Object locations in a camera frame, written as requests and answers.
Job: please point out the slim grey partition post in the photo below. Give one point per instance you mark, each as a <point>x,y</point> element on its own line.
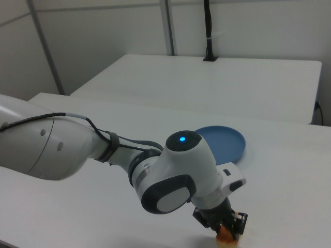
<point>169,25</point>

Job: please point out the round blue plate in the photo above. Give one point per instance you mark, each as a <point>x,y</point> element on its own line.
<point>222,144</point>

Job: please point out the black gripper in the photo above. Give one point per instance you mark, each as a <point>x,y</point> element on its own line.
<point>214,211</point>

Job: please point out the orange glazed bread roll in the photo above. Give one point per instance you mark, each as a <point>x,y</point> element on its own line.
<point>225,236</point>

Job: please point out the black camera stand pole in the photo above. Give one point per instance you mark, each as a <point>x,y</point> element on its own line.
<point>208,31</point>

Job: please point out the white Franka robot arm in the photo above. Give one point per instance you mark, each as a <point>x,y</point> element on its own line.
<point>103,155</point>

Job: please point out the grey aluminium partition post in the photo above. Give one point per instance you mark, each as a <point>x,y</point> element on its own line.
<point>46,49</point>

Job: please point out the white side table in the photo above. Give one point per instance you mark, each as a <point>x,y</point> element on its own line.
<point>207,85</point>

